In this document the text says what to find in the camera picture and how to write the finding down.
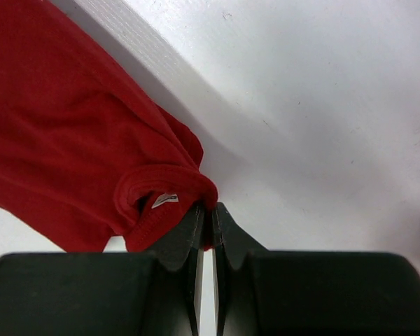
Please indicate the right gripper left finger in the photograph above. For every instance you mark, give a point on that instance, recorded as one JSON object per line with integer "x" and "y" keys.
{"x": 155, "y": 292}

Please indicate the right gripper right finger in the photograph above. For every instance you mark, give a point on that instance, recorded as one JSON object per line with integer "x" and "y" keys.
{"x": 263, "y": 292}

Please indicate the dark red t-shirt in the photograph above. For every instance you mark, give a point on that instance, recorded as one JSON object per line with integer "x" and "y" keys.
{"x": 85, "y": 154}

